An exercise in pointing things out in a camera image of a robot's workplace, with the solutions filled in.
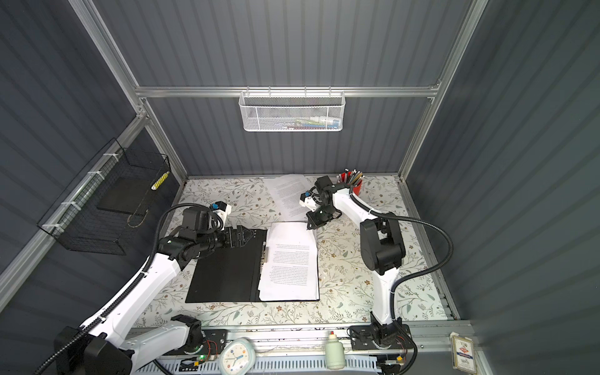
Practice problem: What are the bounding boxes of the white wire mesh basket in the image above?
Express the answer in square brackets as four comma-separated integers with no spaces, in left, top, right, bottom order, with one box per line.
[238,91,346,132]

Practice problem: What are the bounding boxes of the black wire mesh basket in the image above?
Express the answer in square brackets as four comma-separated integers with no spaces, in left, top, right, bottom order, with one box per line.
[37,140,171,256]

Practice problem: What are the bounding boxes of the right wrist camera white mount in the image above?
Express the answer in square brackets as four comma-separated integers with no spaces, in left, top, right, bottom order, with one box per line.
[299,192,319,212]

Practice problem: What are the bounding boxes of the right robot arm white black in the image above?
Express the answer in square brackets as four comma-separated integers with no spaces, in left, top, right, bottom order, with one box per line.
[299,176,454,345]

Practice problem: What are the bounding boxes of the yellow marker in basket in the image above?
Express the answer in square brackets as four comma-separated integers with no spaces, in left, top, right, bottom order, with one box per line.
[151,171,170,191]

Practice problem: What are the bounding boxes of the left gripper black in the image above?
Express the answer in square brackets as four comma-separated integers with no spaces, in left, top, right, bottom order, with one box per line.
[197,224,253,253]

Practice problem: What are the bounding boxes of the playing card box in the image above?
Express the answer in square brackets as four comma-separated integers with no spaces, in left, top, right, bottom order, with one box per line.
[450,332,478,374]

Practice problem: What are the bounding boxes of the red pen cup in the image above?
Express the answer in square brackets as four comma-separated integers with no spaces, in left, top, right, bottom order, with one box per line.
[350,179,363,196]

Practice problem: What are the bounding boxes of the orange folder black inside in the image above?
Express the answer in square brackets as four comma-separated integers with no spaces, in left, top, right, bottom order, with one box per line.
[184,227,321,304]

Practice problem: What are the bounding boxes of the white table clock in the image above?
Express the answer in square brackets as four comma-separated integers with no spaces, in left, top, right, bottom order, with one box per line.
[219,338,256,375]

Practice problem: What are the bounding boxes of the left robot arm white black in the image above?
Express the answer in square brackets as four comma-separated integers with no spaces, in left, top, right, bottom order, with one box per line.
[35,202,256,374]

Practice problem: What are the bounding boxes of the pens in red cup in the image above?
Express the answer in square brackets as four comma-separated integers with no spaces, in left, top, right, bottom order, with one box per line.
[337,169,363,186]

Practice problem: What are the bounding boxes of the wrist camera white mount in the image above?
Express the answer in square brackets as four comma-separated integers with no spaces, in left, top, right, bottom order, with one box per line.
[210,201,232,227]
[299,192,319,212]

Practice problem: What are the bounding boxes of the white glue bottle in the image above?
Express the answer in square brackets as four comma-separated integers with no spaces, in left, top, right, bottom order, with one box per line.
[324,331,346,370]

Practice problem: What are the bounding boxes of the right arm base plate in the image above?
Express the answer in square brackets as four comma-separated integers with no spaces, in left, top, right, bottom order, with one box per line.
[346,323,415,352]

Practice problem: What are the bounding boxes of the printed paper sheet back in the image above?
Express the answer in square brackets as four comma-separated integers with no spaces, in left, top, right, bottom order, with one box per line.
[258,222,320,303]

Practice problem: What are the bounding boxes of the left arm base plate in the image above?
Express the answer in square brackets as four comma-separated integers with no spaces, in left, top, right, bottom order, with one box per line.
[175,329,229,356]

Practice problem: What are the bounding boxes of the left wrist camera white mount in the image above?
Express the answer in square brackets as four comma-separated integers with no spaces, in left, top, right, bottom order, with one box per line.
[210,201,232,227]

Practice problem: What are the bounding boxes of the printed paper sheet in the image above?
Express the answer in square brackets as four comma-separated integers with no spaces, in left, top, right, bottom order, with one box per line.
[263,174,313,223]
[258,222,320,303]

